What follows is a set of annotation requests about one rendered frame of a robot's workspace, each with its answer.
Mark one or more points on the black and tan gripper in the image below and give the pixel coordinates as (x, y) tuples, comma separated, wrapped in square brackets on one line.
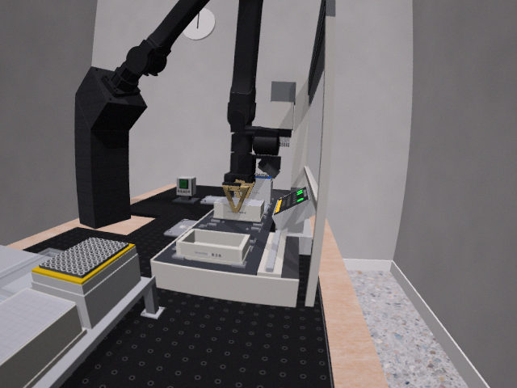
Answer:
[(233, 182)]

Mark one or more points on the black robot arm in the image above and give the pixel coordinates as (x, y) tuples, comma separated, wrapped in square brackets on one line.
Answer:
[(145, 59)]

